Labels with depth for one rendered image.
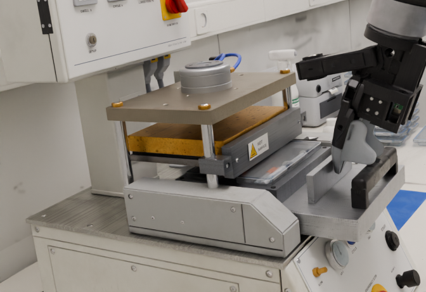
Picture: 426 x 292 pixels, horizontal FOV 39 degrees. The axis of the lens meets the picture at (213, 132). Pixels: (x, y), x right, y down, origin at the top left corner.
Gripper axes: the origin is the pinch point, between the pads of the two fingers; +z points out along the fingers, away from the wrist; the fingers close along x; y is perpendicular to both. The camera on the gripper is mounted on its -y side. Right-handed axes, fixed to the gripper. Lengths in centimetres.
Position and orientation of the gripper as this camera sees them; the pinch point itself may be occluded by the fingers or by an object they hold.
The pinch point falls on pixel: (335, 162)
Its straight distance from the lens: 87.7
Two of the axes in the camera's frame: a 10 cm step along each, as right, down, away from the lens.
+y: 8.3, 3.7, -4.1
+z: -1.9, 8.9, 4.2
